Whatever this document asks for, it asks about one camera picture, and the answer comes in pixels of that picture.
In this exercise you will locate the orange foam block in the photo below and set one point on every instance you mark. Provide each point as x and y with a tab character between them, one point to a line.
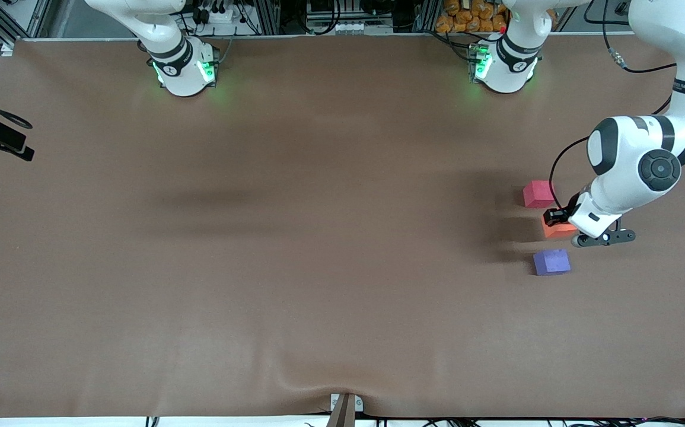
558	232

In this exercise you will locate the white power strip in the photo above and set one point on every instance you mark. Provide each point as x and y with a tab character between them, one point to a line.
217	16

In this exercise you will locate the pile of orange objects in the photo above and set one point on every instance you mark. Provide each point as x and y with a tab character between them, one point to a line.
467	18

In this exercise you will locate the purple foam block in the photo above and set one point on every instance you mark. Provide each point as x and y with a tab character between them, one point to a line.
551	262

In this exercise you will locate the metal camera pole bracket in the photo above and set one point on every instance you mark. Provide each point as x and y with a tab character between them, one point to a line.
345	412

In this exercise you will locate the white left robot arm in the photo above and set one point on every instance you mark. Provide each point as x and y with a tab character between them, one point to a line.
621	178

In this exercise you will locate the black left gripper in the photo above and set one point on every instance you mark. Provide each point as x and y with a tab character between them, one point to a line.
556	216

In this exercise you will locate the white terminal strip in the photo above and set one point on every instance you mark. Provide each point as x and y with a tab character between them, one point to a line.
354	27

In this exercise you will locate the aluminium frame post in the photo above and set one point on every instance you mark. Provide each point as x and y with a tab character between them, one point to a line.
428	15
268	18

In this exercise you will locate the brown table mat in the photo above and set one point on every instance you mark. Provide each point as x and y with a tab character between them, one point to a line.
342	296

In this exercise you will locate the red foam block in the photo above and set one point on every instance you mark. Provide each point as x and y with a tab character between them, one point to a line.
537	194

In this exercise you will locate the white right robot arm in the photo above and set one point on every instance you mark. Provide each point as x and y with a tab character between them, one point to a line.
176	65

